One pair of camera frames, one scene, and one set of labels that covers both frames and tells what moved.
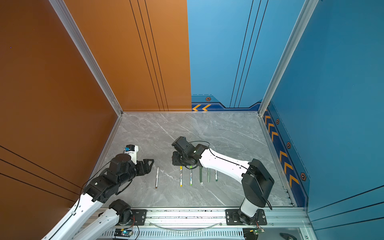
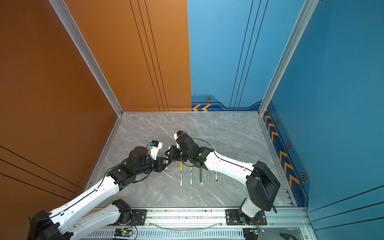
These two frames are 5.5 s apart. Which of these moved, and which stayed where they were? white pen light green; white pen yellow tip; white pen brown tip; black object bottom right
Moved: white pen brown tip
Stayed: black object bottom right; white pen yellow tip; white pen light green
